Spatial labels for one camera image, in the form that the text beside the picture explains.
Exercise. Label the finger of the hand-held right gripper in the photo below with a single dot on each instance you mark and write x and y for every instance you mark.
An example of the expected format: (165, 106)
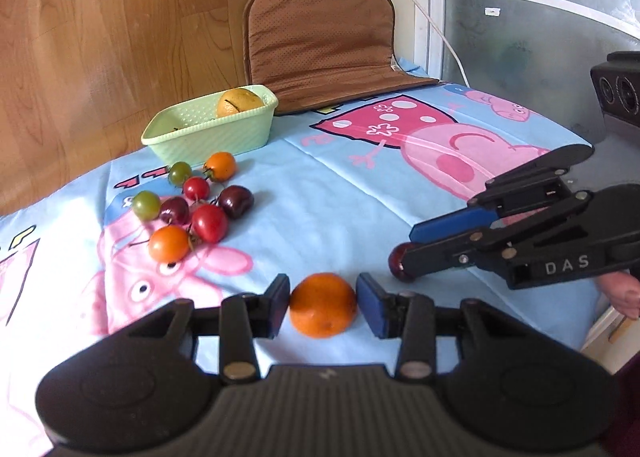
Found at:
(450, 224)
(450, 252)

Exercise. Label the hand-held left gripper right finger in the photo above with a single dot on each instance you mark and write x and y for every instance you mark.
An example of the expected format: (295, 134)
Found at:
(369, 304)

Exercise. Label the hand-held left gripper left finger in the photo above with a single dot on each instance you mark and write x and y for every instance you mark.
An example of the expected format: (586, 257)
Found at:
(281, 304)

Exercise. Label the orange mandarin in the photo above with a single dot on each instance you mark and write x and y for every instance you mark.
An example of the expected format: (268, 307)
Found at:
(322, 305)

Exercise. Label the dark red cherry tomato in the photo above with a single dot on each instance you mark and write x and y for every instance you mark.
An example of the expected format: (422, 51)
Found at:
(396, 261)
(236, 201)
(174, 210)

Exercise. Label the orange cherry tomato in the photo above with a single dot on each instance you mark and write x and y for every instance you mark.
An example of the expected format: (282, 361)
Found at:
(169, 243)
(220, 165)

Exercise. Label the green cherry tomato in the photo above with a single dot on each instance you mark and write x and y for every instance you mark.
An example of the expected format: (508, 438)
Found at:
(146, 204)
(180, 173)

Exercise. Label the light green plastic basket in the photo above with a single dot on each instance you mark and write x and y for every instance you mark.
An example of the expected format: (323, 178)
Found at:
(200, 134)

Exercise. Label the person's right hand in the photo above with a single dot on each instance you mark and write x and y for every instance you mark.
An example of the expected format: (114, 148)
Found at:
(622, 292)

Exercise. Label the cartoon pig printed blanket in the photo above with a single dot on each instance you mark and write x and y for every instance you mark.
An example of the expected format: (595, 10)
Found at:
(325, 197)

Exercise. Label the black speaker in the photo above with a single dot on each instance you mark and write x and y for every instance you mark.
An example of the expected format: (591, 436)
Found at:
(617, 87)

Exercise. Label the white framed glass door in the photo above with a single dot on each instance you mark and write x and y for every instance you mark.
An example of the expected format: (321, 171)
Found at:
(525, 37)

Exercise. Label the yellow citrus fruit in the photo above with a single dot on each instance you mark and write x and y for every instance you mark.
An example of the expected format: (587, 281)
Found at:
(240, 102)

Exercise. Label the small pale sticker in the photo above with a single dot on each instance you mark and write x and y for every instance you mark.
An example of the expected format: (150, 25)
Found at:
(493, 12)

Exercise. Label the brown seat cushion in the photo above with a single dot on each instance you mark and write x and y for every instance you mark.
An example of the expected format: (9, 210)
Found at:
(320, 42)

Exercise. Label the wooden headboard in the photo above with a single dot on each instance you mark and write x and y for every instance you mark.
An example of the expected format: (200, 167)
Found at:
(115, 47)

